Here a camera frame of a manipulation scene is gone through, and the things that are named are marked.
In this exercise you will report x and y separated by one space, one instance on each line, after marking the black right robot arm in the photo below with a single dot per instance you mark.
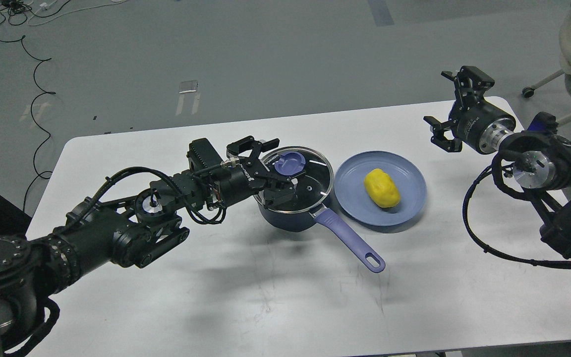
533 165

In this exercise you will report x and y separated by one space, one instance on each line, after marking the glass pot lid purple knob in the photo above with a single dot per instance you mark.
318 181

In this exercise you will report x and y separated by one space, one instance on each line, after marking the blue round plate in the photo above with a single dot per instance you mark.
354 200

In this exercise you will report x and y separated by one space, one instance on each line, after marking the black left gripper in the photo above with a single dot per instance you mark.
238 183

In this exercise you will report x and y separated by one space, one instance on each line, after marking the yellow potato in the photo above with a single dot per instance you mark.
381 189

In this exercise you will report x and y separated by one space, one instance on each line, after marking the dark blue saucepan purple handle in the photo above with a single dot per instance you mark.
325 216

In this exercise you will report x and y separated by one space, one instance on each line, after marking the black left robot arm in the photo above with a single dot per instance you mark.
130 221

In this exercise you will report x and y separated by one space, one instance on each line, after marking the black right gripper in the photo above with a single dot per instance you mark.
473 120

